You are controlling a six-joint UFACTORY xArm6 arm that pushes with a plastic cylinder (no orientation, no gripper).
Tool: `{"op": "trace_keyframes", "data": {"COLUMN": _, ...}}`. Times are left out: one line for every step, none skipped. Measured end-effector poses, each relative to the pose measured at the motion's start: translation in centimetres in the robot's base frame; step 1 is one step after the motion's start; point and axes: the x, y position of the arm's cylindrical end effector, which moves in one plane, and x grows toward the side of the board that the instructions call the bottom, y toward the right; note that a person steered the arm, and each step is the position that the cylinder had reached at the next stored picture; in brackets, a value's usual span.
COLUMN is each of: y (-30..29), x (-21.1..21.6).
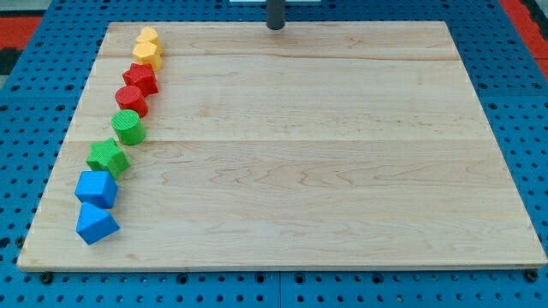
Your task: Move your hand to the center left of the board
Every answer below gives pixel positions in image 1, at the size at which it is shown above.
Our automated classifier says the blue triangle block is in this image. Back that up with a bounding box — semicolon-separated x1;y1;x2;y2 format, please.
75;202;120;245

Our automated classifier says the blue cube block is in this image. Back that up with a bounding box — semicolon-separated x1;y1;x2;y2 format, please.
74;171;118;209

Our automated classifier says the red cylinder block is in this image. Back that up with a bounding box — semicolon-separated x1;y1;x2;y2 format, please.
115;86;148;118

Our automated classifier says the yellow pentagon block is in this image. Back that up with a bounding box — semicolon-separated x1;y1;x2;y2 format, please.
132;42;163;72

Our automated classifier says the red star block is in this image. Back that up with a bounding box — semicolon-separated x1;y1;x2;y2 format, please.
122;63;159;97

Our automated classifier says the light wooden board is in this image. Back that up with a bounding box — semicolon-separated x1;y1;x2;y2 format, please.
18;21;547;272

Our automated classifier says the green star block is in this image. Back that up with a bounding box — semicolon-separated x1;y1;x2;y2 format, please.
86;138;131;180

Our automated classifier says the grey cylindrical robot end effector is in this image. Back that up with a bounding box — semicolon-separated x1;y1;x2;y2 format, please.
265;0;286;31

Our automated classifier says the green cylinder block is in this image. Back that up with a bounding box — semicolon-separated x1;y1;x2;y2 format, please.
110;110;146;145

